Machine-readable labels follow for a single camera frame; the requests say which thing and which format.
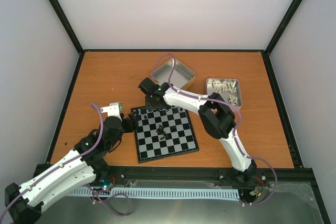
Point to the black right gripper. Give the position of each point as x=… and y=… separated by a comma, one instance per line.
x=149, y=106

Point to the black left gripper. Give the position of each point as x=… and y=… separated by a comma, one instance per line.
x=132, y=120

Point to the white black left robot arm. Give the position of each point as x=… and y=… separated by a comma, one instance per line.
x=82, y=165

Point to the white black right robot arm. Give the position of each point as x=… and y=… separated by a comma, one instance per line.
x=216, y=116

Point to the black chess pieces pile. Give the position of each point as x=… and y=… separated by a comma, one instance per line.
x=161, y=133

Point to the black white chess board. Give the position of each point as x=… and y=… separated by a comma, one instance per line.
x=176, y=122

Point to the white chess pieces pile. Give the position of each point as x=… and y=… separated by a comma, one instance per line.
x=228, y=91

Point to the gold square tin box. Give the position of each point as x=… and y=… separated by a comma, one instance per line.
x=182, y=76

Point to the white patterned tin lid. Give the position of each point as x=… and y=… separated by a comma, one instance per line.
x=210, y=82

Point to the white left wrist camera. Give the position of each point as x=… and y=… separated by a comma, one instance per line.
x=113, y=109

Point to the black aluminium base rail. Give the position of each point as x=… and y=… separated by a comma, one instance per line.
x=217, y=176

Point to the light blue cable duct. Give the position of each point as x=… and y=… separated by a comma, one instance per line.
x=169, y=193

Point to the black front left frame post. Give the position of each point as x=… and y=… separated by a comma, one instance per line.
x=66, y=25

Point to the black enclosure frame post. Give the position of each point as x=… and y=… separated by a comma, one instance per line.
x=293, y=7

